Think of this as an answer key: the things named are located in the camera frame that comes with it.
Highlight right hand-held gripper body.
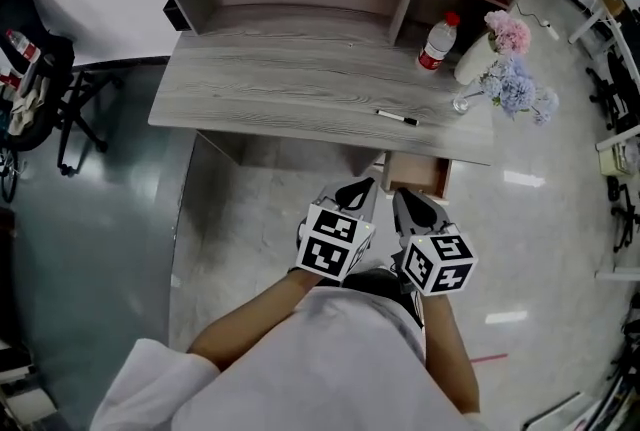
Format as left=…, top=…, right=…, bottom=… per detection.
left=391, top=187, right=479, bottom=297

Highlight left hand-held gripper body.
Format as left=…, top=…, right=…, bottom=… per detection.
left=294, top=175, right=380, bottom=288

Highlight wooden drawer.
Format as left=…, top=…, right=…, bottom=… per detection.
left=382, top=152, right=454, bottom=201

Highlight black marker pen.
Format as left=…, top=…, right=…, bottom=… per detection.
left=375, top=108, right=420, bottom=127

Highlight clear red-capped water bottle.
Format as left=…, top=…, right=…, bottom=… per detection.
left=415, top=11, right=462, bottom=72

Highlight person's left forearm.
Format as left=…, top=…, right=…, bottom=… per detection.
left=186, top=267, right=322, bottom=373

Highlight person's right forearm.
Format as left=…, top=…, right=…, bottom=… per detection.
left=416, top=292, right=482, bottom=416

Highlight grey wooden desk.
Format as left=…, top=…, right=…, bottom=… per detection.
left=147, top=2, right=497, bottom=168

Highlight person's black trousers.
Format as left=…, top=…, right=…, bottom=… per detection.
left=341, top=267, right=427, bottom=331

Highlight person's white shirt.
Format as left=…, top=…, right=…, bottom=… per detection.
left=89, top=285, right=490, bottom=431

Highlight clear glass vase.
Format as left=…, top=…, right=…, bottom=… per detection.
left=452, top=79, right=485, bottom=116

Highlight blue flower bouquet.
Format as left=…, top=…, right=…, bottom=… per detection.
left=478, top=53, right=561, bottom=127

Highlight white vase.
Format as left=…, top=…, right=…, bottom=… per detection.
left=453, top=32, right=497, bottom=87

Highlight black swivel chair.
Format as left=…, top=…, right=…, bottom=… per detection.
left=584, top=46, right=640, bottom=133

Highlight pink flower bouquet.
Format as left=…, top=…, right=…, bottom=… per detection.
left=483, top=9, right=533, bottom=57

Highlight black box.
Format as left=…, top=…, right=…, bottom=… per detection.
left=162, top=0, right=192, bottom=33

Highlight white table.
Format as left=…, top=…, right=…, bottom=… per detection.
left=567, top=0, right=640, bottom=85

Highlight black office chair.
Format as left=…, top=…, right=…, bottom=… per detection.
left=0, top=0, right=125, bottom=178

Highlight brown cardboard box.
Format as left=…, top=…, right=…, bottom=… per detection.
left=598, top=0, right=628, bottom=19

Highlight bicycle wheel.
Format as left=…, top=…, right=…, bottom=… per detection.
left=0, top=146, right=20, bottom=206

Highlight beige cloth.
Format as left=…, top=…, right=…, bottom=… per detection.
left=7, top=76, right=50, bottom=138

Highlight red-labelled plastic bottle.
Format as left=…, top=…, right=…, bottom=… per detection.
left=4, top=28, right=42, bottom=66

